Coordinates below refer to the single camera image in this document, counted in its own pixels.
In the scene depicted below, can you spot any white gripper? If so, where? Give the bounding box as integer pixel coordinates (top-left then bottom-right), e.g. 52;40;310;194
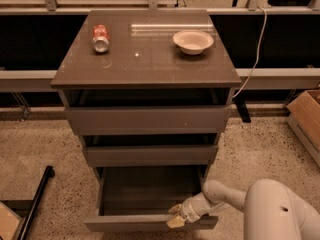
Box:
166;193;214;229

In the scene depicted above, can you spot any grey bottom drawer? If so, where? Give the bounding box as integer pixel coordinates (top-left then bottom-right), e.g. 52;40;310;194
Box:
85;165;205;232

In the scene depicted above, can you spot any grey drawer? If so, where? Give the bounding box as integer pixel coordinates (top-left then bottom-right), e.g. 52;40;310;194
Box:
65;106;230;136
83;145;218;167
85;165;205;232

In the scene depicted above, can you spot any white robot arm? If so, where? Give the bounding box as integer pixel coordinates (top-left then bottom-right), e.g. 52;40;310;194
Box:
167;179;320;240

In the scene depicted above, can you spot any grey middle drawer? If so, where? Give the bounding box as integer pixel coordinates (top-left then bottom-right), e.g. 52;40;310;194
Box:
83;145;218;167

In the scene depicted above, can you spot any grey top drawer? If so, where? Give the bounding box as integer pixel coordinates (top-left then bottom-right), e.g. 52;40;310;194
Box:
65;106;230;136

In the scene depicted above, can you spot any grey drawer cabinet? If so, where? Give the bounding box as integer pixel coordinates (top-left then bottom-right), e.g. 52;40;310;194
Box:
50;9;243;185

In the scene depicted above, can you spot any black pole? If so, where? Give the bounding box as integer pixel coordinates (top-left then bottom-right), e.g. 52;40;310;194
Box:
17;166;55;240

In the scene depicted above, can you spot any cardboard box at corner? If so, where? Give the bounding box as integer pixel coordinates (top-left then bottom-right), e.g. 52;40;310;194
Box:
0;202;22;240

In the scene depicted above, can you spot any white bowl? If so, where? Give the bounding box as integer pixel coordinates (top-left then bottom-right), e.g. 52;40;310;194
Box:
173;30;214;55

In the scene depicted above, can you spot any red soda can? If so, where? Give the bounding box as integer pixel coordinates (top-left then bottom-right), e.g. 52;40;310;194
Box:
92;24;110;53

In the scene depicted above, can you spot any white cable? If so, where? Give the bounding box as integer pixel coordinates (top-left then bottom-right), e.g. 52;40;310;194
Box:
232;6;269;99

